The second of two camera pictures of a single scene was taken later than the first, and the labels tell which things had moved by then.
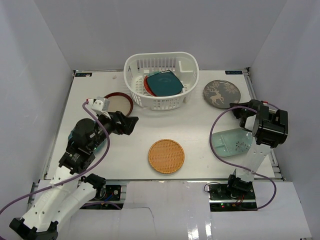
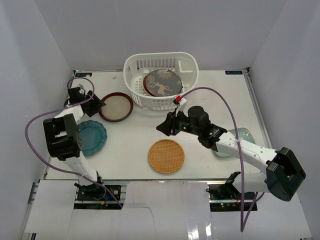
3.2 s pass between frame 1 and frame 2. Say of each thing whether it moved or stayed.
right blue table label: stayed
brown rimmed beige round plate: stayed
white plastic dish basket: stayed
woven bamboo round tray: stayed
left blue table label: stayed
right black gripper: moved
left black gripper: moved
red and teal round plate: stayed
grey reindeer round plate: moved
